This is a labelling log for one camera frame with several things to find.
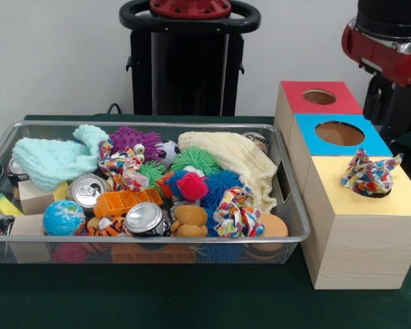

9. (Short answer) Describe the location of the silver mesh bin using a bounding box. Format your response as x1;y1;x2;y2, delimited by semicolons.
0;120;312;265

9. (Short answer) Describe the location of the orange plastic crate toy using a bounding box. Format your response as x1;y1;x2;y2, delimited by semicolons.
93;187;164;219

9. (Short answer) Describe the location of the colourful knotted rope toy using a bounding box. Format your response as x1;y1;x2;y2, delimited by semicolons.
340;147;404;198
98;139;149;193
212;186;266;238

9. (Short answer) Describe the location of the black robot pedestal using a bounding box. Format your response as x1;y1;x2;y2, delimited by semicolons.
119;0;262;117

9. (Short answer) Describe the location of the small soccer ball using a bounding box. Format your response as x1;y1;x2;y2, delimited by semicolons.
155;139;181;167

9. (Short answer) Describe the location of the cream cloth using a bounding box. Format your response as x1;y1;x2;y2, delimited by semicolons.
177;131;278;213

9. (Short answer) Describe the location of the purple spiky ball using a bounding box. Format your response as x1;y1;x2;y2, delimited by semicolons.
108;125;164;162

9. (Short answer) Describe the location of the pink spiky ball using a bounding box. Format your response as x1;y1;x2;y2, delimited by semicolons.
176;172;210;202

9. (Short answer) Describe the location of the silver drink can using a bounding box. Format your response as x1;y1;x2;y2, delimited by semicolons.
124;202;165;237
68;173;110;210

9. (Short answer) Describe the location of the mint green cloth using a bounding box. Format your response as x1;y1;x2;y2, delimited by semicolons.
12;123;110;192

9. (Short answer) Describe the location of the blue spiky ball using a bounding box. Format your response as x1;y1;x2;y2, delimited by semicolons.
201;170;249;210

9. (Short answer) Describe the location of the blue globe ball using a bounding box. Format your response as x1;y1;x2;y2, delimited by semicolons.
42;199;86;236

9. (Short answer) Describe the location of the wooden box with three holes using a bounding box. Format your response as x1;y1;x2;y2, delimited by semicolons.
273;80;411;291

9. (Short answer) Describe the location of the orange plush toy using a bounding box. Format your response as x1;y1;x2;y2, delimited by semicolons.
170;204;209;238

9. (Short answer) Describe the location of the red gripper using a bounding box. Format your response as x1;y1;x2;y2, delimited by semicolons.
341;16;411;127

